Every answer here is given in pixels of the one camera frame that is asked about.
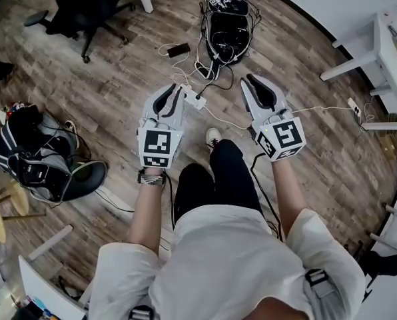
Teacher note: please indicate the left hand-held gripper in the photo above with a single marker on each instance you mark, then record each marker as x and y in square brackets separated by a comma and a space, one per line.
[158, 142]

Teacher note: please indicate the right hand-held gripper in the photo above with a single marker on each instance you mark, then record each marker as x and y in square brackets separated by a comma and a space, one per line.
[283, 137]

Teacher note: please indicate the black charger plug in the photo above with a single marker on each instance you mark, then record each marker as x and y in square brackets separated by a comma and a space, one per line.
[198, 96]

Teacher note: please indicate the person's left forearm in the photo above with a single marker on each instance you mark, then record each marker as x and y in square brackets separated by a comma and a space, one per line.
[147, 212]

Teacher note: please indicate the person's right forearm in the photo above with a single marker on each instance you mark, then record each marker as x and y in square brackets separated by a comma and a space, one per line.
[286, 195]

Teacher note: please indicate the black power bank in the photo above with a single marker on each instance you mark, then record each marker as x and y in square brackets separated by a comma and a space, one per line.
[202, 70]

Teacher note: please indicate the small white power strip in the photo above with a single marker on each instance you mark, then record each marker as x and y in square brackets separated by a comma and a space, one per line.
[354, 106]

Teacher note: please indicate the black phone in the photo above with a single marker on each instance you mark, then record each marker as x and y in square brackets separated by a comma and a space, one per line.
[178, 50]

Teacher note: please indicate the person's white shoe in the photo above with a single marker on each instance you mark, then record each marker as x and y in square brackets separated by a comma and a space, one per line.
[213, 136]

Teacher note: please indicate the open black backpack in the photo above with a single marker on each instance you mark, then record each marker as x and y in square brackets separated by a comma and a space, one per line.
[228, 32]

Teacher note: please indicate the person's black trousers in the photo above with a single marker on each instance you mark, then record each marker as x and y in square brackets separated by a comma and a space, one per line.
[225, 175]

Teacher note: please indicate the black office chair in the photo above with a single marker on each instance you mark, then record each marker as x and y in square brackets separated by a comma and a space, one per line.
[82, 8]

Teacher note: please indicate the white table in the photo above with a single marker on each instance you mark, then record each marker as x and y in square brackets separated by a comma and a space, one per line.
[381, 52]

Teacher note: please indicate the grey and black backpack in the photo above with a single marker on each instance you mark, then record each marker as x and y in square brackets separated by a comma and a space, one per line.
[45, 165]

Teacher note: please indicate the person's white shirt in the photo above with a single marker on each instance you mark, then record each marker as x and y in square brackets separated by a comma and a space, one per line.
[225, 265]

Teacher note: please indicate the white chair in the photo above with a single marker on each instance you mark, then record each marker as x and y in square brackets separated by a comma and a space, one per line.
[393, 225]

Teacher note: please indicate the black bag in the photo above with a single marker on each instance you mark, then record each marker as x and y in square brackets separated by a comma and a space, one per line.
[386, 262]

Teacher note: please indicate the white desk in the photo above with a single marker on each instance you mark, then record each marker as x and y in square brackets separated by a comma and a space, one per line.
[48, 288]

